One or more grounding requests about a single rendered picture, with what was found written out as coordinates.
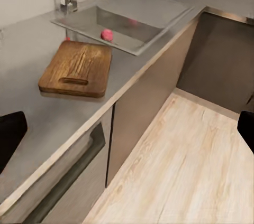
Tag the cutting board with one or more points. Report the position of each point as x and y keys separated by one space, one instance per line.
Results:
x=79 y=69

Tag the vidalia onion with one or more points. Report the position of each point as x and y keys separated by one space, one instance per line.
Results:
x=107 y=35

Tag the drop in sink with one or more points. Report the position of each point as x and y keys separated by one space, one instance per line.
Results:
x=135 y=23

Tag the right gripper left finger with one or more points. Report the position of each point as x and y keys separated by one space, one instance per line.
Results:
x=12 y=129

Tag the dishwasher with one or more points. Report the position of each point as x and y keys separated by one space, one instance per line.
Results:
x=72 y=186

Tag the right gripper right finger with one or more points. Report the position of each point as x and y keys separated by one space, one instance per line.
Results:
x=246 y=128

